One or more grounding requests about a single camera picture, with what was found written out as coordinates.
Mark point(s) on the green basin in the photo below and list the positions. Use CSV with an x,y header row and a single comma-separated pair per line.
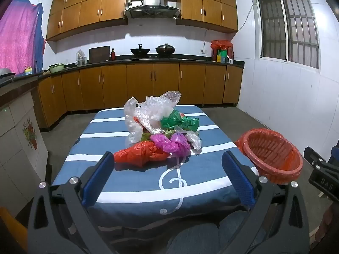
x,y
56,68

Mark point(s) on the white wall socket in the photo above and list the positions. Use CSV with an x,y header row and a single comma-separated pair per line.
x,y
203,50

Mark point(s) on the clear bubble wrap sheet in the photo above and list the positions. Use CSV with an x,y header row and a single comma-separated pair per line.
x,y
156,108

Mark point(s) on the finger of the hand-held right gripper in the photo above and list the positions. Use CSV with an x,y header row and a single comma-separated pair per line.
x,y
316,161

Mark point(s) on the clear plastic bag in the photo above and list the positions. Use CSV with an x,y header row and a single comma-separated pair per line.
x,y
131,116

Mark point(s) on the black kitchen countertop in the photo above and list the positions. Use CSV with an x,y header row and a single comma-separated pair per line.
x,y
185,59

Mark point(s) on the black wok with lid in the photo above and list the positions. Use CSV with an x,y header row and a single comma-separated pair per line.
x,y
165,49

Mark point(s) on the wooden base cabinets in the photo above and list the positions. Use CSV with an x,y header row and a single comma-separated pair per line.
x,y
137,84

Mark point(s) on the white translucent plastic bag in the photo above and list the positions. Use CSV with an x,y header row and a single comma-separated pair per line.
x,y
194,140

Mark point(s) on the yellow object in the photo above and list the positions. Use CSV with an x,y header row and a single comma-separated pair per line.
x,y
10,230

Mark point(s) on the yellow bottle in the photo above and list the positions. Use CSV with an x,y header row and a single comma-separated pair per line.
x,y
28,71

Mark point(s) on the brown cutting board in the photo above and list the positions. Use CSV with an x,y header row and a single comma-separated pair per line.
x,y
98,54

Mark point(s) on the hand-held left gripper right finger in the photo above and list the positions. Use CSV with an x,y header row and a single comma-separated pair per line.
x,y
238,180

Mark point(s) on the metal bowl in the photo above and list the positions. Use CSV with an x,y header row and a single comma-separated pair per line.
x,y
5,72

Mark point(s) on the barred window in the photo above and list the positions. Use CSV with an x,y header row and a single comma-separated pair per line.
x,y
288,29

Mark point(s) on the purple plastic bag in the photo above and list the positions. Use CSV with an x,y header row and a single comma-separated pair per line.
x,y
169,143

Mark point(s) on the blue striped table cloth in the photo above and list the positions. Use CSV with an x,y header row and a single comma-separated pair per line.
x,y
132,185

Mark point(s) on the olive green plastic bag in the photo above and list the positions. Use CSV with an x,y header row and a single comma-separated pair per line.
x,y
145,137

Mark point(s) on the steel range hood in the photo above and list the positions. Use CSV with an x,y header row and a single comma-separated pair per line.
x,y
153,2

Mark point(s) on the red bottle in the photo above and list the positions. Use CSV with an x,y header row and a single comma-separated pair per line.
x,y
113,55

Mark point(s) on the red plastic bag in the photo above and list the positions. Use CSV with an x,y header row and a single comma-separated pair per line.
x,y
137,152

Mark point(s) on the red plastic basket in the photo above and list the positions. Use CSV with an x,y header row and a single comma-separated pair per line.
x,y
267,148

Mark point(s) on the red bag of groceries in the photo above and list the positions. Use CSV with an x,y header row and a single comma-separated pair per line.
x,y
221,49

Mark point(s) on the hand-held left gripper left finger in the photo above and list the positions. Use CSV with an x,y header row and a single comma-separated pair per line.
x,y
98,177

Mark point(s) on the clear bag with jars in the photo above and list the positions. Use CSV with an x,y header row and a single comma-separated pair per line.
x,y
80,58

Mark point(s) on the pink and blue cloth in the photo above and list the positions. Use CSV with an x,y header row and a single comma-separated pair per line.
x,y
18,37

